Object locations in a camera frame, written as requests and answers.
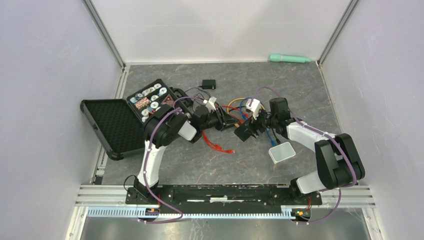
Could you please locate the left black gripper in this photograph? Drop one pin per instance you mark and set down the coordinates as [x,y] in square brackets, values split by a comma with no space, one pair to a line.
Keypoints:
[224,121]

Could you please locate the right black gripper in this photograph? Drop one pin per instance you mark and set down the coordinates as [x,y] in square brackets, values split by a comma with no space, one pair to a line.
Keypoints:
[253,123]

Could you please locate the black network switch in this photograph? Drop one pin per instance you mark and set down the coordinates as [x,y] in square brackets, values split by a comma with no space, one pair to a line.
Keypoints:
[246,130]

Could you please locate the black power adapter with cord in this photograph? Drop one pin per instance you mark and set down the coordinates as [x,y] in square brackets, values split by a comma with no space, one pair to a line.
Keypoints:
[207,84]

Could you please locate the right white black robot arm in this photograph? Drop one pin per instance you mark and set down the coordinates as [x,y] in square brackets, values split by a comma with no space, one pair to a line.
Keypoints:
[338,163]

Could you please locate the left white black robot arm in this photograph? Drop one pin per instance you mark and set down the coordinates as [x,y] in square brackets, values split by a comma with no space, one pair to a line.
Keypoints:
[166,125]

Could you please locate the white plastic box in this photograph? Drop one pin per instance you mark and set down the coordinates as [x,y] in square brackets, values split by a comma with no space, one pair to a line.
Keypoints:
[281,152]

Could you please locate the black poker chip case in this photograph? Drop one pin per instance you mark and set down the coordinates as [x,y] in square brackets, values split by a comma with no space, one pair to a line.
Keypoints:
[118,123]

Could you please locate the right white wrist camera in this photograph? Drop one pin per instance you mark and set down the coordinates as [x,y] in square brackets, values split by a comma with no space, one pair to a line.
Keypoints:
[254,106]

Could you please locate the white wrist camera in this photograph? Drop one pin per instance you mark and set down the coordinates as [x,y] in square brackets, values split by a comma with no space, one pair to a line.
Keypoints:
[254,106]
[210,104]

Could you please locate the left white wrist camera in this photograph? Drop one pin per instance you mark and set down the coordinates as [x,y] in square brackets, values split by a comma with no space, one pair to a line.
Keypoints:
[210,104]

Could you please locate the white slotted cable duct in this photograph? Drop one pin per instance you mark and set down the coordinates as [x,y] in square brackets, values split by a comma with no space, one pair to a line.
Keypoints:
[154,213]

